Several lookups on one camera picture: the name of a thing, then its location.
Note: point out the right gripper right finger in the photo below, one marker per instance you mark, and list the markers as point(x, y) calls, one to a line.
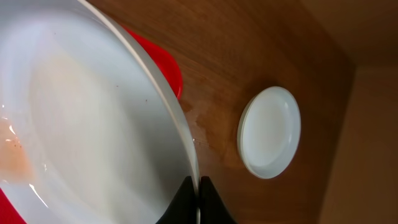
point(212, 208)

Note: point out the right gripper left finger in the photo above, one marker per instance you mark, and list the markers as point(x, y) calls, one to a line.
point(183, 207)

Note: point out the red plastic tray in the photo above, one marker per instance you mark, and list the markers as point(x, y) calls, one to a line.
point(170, 70)

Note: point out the light blue plate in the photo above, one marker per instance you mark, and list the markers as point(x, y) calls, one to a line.
point(104, 135)
point(269, 132)

